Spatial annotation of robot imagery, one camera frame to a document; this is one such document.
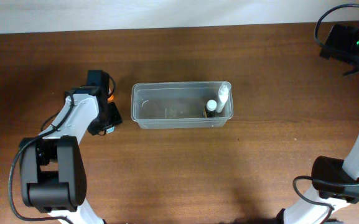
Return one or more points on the small gold-lidded jar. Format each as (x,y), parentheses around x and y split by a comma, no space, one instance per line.
(109,129)

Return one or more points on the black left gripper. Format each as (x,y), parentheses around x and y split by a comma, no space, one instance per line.
(113,114)

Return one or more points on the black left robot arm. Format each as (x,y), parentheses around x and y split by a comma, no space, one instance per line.
(53,178)

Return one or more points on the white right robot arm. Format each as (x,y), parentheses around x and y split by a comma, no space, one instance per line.
(333,183)

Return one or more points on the clear plastic container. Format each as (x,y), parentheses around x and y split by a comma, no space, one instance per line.
(177,105)

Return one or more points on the dark bottle white cap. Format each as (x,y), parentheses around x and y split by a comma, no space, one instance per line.
(209,109)

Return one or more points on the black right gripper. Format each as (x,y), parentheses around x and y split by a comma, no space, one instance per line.
(331,42)

